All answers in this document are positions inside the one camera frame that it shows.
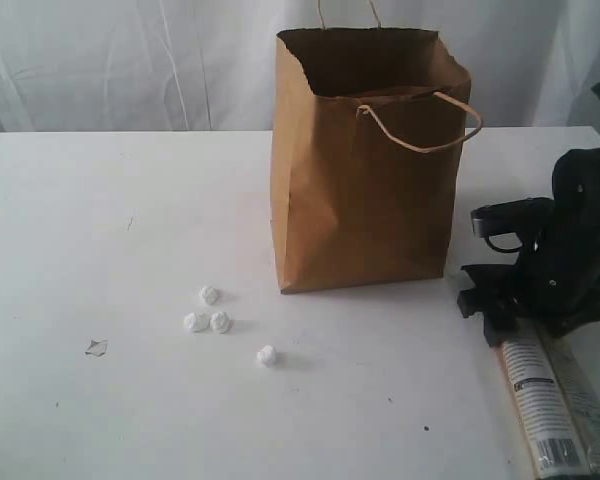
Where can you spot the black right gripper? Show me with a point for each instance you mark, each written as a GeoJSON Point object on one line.
{"type": "Point", "coordinates": [554, 282]}

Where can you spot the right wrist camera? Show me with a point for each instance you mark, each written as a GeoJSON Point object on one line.
{"type": "Point", "coordinates": [525, 218]}

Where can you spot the spaghetti pasta package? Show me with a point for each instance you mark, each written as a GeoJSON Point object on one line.
{"type": "Point", "coordinates": [557, 409]}

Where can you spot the white crumpled ball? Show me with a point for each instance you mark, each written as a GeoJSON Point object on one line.
{"type": "Point", "coordinates": [267, 356]}
{"type": "Point", "coordinates": [220, 322]}
{"type": "Point", "coordinates": [196, 322]}
{"type": "Point", "coordinates": [209, 295]}

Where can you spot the brown paper bag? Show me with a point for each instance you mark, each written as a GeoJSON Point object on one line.
{"type": "Point", "coordinates": [368, 131]}

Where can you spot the white backdrop curtain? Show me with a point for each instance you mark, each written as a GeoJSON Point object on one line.
{"type": "Point", "coordinates": [208, 65]}

